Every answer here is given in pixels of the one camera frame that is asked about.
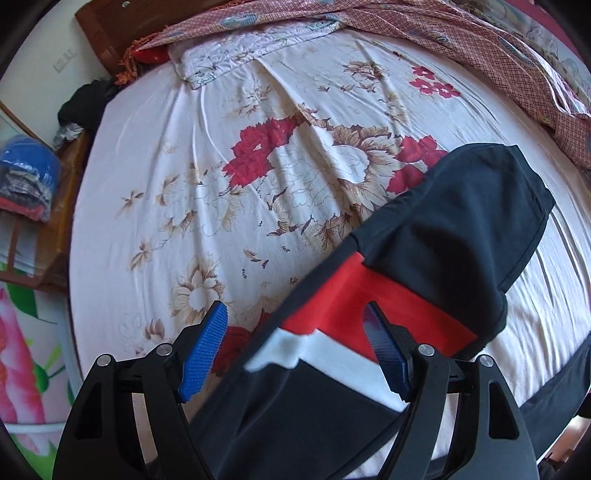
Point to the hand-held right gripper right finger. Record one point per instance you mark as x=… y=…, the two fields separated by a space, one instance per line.
x=388 y=350

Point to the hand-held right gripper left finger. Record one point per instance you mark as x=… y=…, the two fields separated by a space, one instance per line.
x=203 y=355

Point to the black pants red white stripes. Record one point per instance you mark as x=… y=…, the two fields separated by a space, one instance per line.
x=461 y=207

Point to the floral printed wardrobe door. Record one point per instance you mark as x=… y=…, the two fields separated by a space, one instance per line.
x=23 y=369

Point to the wooden chair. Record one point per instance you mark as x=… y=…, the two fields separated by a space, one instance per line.
x=51 y=244

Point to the white floral bed sheet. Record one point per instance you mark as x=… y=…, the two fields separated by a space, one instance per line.
x=184 y=138

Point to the grey patterned cloth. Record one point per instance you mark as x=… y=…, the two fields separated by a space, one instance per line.
x=67 y=134

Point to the blue bag of clothes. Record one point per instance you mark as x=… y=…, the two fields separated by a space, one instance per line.
x=27 y=161

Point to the dark clothes pile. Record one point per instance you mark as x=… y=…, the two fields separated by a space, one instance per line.
x=83 y=104

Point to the pale floral pillowcase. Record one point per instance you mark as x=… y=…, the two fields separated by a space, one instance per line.
x=217 y=60

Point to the red fringed pillow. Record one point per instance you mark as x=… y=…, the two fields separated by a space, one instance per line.
x=152 y=54

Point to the pink checkered quilt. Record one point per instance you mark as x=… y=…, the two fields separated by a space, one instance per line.
x=415 y=23

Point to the wooden bed headboard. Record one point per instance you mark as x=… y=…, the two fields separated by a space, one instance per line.
x=106 y=23

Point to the cartoon printed board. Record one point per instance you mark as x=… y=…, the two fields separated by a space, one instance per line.
x=549 y=37

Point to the white wall socket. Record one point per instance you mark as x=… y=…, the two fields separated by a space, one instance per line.
x=64 y=59

